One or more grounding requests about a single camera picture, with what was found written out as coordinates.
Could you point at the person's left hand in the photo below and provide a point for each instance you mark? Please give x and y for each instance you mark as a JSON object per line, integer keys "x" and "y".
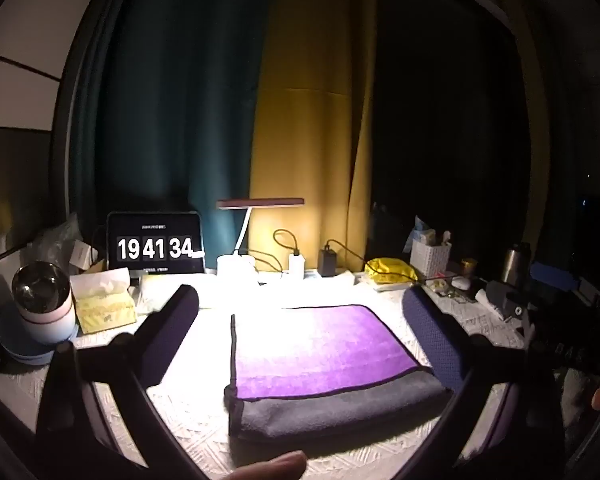
{"x": 270, "y": 467}

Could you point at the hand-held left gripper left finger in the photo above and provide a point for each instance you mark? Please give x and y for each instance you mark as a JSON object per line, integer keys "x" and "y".
{"x": 182, "y": 305}

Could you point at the white charger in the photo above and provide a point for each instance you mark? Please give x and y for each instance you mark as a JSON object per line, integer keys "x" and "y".
{"x": 296, "y": 266}

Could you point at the white cup with metal lid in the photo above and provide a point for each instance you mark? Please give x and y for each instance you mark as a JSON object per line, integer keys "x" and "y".
{"x": 42, "y": 305}

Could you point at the black charger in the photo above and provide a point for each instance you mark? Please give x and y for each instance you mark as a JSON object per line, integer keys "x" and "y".
{"x": 327, "y": 262}

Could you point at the yellow tissue box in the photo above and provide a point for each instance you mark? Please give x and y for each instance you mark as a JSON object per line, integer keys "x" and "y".
{"x": 105, "y": 307}

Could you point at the white earbud case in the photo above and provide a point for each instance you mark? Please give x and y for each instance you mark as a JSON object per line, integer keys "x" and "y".
{"x": 461, "y": 282}

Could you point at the blue plate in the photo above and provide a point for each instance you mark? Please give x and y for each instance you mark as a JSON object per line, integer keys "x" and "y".
{"x": 15, "y": 345}

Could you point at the white woven basket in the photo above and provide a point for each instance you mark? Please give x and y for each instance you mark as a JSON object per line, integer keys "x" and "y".
{"x": 430, "y": 260}

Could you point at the small gold jar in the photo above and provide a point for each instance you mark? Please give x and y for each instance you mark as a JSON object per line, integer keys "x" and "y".
{"x": 468, "y": 266}

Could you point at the black tablet clock display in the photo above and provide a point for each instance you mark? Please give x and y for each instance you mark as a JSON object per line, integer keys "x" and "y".
{"x": 155, "y": 247}

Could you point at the yellow curtain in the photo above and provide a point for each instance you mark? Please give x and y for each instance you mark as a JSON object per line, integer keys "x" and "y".
{"x": 310, "y": 125}

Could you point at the white patterned tablecloth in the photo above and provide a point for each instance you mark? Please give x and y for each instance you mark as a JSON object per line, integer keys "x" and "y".
{"x": 190, "y": 410}

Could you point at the white desk lamp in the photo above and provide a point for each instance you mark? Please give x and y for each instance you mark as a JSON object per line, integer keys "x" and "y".
{"x": 236, "y": 265}

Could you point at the purple and grey towel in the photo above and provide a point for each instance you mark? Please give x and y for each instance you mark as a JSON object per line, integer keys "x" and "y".
{"x": 320, "y": 340}

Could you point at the white tube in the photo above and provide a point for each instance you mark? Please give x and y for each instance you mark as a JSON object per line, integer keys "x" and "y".
{"x": 492, "y": 305}

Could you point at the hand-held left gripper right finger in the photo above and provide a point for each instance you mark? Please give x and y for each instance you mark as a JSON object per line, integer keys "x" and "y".
{"x": 430, "y": 330}

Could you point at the metal thermos bottle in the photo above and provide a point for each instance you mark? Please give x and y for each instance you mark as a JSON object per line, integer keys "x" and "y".
{"x": 514, "y": 262}

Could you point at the blue packet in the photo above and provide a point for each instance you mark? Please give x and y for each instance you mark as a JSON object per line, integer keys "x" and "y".
{"x": 420, "y": 232}

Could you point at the yellow pouch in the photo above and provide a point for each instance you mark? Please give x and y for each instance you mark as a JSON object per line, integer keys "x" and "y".
{"x": 390, "y": 269}

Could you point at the small white box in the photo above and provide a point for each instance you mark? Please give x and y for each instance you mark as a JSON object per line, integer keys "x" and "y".
{"x": 81, "y": 255}

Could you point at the clear plastic bag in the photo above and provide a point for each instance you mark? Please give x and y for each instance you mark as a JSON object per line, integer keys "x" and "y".
{"x": 55, "y": 242}

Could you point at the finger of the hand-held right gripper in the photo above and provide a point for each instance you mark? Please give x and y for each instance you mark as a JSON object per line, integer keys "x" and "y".
{"x": 555, "y": 275}

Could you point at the teal curtain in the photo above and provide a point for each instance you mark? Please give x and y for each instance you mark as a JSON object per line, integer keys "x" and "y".
{"x": 180, "y": 110}

